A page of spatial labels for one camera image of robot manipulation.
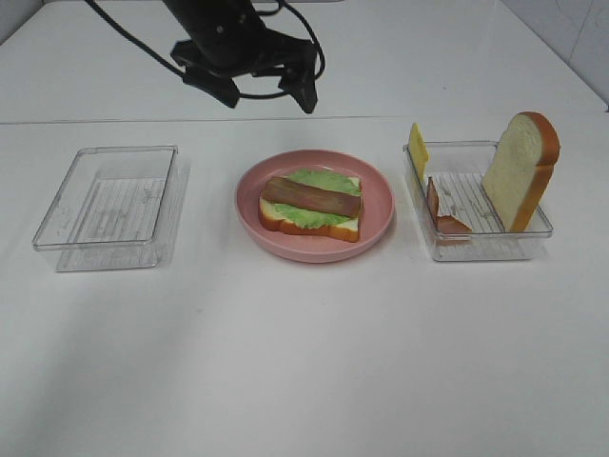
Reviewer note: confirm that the green lettuce leaf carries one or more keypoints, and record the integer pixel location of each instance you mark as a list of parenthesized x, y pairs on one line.
[(311, 219)]

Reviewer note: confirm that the bacon strip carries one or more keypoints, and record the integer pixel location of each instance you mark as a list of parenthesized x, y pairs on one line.
[(285, 191), (447, 230)]

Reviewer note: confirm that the yellow cheese slice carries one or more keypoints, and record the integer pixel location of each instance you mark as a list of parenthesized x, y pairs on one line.
[(418, 150)]

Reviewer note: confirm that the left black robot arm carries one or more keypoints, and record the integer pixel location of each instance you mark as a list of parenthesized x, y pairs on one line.
[(186, 11)]

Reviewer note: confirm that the pink round plate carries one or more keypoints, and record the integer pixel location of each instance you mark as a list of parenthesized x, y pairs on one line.
[(378, 206)]

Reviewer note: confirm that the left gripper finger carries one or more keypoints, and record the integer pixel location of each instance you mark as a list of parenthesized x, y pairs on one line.
[(217, 83), (300, 85)]

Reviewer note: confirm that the clear plastic tray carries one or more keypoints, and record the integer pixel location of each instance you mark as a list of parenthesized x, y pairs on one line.
[(457, 169), (116, 208)]

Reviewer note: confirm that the bread slice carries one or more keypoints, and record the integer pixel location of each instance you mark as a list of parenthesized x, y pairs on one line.
[(342, 234), (521, 168)]

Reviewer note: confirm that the right clear plastic tray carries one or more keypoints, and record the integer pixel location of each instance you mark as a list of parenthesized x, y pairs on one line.
[(457, 169)]

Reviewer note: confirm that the left clear plastic tray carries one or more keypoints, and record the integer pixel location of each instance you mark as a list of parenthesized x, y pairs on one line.
[(116, 208)]

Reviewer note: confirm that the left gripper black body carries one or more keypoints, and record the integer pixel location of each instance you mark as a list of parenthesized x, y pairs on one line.
[(239, 45)]

